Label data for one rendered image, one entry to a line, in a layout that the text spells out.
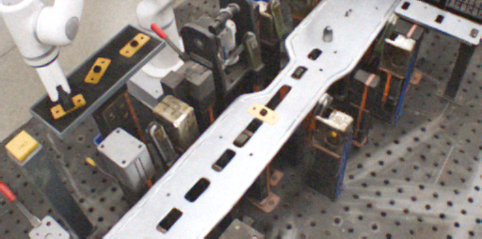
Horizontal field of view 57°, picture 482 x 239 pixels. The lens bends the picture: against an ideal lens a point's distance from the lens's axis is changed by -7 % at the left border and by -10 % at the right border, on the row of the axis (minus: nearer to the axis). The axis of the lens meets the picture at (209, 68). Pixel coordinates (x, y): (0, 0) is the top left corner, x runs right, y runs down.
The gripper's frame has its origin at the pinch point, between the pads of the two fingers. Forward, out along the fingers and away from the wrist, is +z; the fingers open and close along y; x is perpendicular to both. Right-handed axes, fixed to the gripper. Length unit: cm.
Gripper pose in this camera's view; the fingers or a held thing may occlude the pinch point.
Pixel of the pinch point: (65, 99)
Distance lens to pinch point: 117.5
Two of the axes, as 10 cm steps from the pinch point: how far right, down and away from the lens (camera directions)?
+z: 1.1, 6.8, 7.2
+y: 5.1, 5.8, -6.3
